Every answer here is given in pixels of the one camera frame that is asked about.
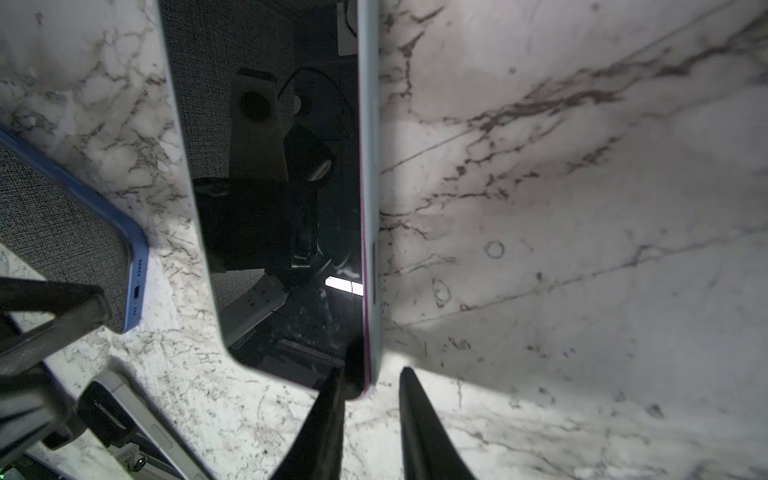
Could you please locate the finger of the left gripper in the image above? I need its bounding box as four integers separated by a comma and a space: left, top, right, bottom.
1, 277, 111, 375

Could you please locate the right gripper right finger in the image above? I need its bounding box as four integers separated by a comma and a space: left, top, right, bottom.
399, 367, 474, 480

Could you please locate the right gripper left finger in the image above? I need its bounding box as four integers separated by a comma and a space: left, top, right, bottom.
271, 369, 345, 480

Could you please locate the black phone screen up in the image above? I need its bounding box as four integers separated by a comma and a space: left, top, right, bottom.
77, 369, 209, 480
1, 130, 149, 334

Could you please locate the black screen purple phone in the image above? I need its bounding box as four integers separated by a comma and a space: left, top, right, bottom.
158, 0, 372, 398

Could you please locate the light blue phone case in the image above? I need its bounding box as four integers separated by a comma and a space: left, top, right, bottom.
157, 0, 383, 400

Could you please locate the black phone front screen up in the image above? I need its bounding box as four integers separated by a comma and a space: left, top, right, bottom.
77, 369, 209, 480

